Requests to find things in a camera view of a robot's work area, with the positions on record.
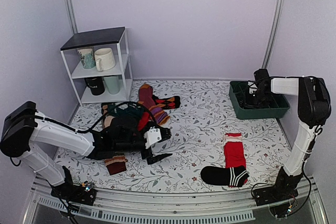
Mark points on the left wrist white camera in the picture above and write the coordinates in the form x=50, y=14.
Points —
x=152, y=136

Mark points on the floral white table mat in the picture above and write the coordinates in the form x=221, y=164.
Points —
x=198, y=127

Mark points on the green divided organizer tray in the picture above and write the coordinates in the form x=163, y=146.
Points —
x=277, y=106

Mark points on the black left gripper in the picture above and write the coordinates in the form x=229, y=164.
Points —
x=148, y=155

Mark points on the aluminium front rail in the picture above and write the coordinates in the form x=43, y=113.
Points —
x=182, y=197

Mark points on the black mug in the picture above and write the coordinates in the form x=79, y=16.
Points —
x=95, y=84

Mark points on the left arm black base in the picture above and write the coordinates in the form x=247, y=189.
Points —
x=82, y=194

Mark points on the pale green mug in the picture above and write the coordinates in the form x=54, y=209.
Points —
x=112, y=84

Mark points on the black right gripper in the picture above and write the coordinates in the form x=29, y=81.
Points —
x=249, y=104

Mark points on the dark teal sock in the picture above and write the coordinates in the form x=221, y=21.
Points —
x=128, y=109

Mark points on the cream ceramic mug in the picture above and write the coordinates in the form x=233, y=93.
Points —
x=104, y=59

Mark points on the teal patterned mug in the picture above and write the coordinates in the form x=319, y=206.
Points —
x=87, y=58

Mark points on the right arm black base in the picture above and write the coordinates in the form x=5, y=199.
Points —
x=285, y=188

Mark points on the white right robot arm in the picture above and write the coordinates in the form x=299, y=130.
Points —
x=313, y=108

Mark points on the black sock white stripes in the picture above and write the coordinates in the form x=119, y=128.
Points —
x=224, y=175

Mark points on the white shelf black top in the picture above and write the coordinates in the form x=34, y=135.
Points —
x=114, y=38

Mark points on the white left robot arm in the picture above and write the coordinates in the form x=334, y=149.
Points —
x=25, y=127

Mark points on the maroon purple striped sock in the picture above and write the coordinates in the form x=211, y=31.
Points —
x=145, y=98

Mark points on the long red sock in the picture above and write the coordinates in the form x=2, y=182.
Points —
x=143, y=121

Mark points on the beige maroon striped sock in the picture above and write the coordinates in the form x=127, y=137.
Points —
x=117, y=163

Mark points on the black orange argyle sock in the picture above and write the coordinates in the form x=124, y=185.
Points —
x=167, y=103

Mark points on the right metal corner post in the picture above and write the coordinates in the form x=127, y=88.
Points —
x=273, y=33

